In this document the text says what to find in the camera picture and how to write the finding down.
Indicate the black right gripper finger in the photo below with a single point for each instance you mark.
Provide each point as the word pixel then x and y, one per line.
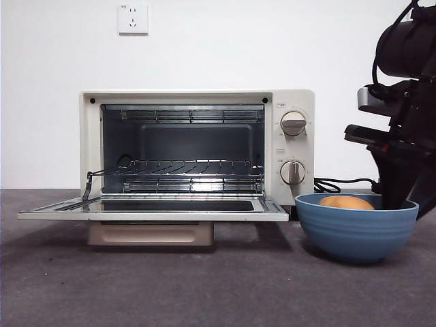
pixel 427 194
pixel 391 177

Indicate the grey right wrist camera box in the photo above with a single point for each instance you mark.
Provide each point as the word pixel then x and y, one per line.
pixel 364 98

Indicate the white wall socket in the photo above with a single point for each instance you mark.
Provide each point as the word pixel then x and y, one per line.
pixel 133 19

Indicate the blue ribbed bowl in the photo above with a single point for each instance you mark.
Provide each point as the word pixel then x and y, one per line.
pixel 354 238

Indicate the brown potato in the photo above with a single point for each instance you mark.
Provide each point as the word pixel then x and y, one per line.
pixel 344 202

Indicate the white Toshiba toaster oven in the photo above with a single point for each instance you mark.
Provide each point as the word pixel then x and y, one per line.
pixel 301 98

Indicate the beige oven temperature knob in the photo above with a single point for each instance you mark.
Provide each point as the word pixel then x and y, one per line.
pixel 293 124

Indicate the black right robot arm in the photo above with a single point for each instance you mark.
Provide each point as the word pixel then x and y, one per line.
pixel 405 47

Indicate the beige oven timer knob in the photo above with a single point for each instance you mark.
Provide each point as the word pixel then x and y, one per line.
pixel 292 172

